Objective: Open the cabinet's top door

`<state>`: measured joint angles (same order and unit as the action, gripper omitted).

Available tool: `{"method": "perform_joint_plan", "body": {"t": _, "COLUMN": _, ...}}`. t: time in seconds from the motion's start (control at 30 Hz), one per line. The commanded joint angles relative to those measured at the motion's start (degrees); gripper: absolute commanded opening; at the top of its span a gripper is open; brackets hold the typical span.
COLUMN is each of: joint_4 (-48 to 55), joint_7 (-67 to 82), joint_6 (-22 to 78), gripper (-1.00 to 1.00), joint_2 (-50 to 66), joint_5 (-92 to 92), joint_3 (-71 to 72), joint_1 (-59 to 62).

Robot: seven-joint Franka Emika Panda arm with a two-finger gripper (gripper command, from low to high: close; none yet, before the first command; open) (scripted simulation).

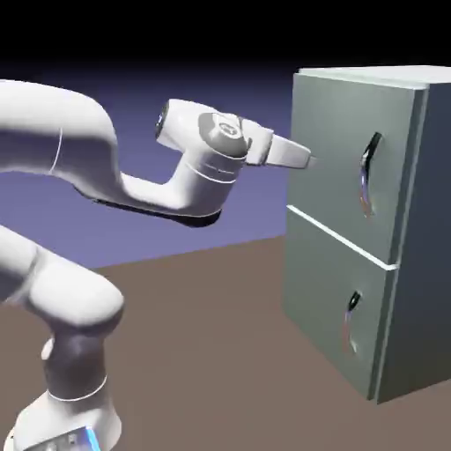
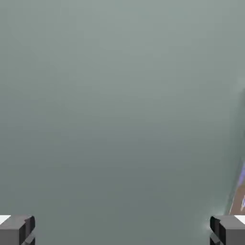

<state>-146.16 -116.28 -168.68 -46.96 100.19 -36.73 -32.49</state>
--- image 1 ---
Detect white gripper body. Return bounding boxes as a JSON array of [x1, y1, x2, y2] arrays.
[[266, 134, 313, 171]]

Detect tall grey-green cabinet door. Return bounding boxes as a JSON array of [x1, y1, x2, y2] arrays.
[[287, 72, 430, 268]]

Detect short grey-green cabinet door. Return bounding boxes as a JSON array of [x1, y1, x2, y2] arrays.
[[282, 206, 400, 402]]

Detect grey-green painted cabinet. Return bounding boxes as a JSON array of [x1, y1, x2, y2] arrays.
[[282, 65, 451, 405]]

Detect long curved metal handle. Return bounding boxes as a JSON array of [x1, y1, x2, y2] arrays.
[[358, 131, 383, 218]]

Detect short curved metal handle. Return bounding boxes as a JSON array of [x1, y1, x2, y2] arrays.
[[341, 291, 362, 358]]

